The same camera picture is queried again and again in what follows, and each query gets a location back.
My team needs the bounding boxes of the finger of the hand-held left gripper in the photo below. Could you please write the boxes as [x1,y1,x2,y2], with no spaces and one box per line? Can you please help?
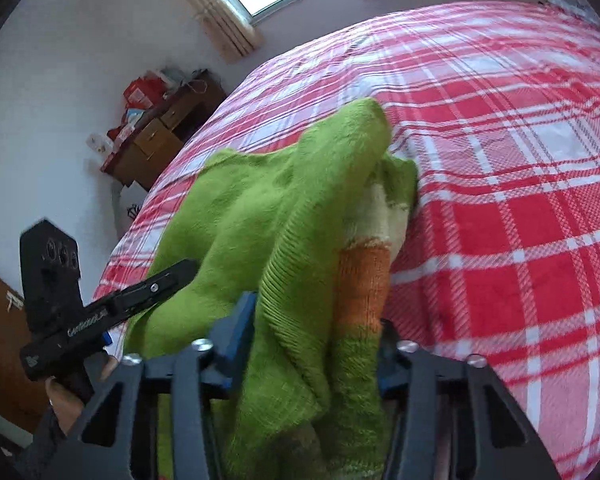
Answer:
[109,258,199,321]

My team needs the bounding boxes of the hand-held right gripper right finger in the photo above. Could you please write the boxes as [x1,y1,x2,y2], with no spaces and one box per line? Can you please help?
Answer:
[377,319,563,480]

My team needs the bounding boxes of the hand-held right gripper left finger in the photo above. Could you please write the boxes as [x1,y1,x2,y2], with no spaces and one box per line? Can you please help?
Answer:
[40,290,258,480]

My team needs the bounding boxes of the green knitted sweater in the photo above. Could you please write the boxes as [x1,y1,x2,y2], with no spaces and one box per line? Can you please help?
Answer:
[122,96,421,480]

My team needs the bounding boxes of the person's left forearm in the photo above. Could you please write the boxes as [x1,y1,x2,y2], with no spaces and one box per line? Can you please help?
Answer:
[10,407,73,480]

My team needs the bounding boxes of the person's left hand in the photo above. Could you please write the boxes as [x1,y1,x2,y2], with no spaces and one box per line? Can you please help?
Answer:
[45,357,120,436]

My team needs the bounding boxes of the brown wooden door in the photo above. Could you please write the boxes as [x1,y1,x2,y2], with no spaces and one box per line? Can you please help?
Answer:
[0,258,48,421]

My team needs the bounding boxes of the white paper bag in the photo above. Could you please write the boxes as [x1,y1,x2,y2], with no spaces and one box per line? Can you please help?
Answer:
[111,182,148,238]

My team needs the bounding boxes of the brown wooden desk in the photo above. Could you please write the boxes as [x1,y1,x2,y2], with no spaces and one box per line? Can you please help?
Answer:
[100,71,228,192]

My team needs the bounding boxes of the red bag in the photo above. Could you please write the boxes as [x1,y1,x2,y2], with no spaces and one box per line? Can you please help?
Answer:
[123,74,167,111]

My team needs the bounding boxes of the bed with red plaid blanket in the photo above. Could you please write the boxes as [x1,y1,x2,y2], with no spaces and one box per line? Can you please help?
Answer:
[92,0,600,480]

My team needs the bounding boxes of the beige patterned curtain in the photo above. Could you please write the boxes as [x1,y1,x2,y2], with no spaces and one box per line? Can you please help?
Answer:
[162,0,261,63]

